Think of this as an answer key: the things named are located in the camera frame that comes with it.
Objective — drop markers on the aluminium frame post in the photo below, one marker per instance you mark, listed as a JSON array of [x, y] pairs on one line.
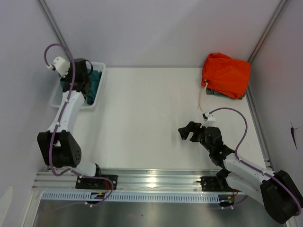
[[53, 26], [278, 12]]

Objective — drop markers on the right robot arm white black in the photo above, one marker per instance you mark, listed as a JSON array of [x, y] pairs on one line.
[[276, 191]]

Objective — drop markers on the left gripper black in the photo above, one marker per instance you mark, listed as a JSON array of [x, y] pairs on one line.
[[66, 78]]

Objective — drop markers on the grey folded shorts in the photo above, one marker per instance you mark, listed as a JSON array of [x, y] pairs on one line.
[[219, 94]]

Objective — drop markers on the left aluminium frame post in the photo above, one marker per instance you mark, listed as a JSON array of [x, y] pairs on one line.
[[53, 26]]

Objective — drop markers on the right aluminium frame post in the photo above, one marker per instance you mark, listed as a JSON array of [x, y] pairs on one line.
[[278, 12]]

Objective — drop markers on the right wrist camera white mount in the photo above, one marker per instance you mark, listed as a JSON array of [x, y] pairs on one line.
[[209, 119]]

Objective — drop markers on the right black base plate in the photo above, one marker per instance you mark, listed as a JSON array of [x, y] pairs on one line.
[[214, 184]]

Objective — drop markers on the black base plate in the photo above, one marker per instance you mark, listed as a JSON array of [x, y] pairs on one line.
[[214, 184], [96, 184]]

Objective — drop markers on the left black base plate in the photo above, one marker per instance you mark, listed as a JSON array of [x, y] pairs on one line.
[[96, 184]]

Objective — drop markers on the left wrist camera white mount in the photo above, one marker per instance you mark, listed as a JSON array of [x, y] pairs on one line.
[[61, 66]]

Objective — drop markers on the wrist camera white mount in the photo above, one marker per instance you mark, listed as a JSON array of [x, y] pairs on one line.
[[209, 119], [61, 66]]

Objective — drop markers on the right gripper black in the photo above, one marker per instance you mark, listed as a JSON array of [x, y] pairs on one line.
[[191, 127]]

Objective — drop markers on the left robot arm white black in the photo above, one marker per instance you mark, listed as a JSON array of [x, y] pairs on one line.
[[59, 148]]

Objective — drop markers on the aluminium mounting rail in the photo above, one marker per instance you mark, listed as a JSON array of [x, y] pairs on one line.
[[131, 180]]

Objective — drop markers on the white plastic basket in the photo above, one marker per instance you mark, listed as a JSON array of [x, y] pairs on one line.
[[96, 82]]

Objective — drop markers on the white slotted cable duct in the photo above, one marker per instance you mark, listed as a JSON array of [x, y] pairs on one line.
[[133, 197]]

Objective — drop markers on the teal green shorts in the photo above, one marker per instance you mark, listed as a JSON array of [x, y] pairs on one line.
[[72, 92]]

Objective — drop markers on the orange folded shorts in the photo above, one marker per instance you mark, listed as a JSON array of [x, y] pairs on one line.
[[226, 75]]

